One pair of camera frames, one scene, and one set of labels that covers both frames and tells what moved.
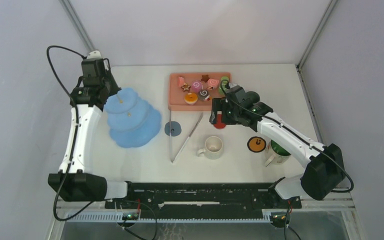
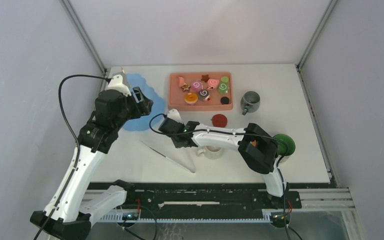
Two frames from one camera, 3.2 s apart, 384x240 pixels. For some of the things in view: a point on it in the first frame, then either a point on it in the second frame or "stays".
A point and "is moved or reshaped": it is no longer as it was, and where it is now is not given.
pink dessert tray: [195, 91] stays
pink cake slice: [181, 81] stays
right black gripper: [220, 105] to [177, 144]
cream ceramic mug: [213, 147] stays
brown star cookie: [205, 78] stays
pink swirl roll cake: [197, 86] stays
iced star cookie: [185, 87] stays
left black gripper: [114, 88] to [143, 107]
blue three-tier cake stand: [133, 123] is moved or reshaped
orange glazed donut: [190, 98] stays
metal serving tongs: [172, 160] is moved or reshaped
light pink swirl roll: [213, 82] stays
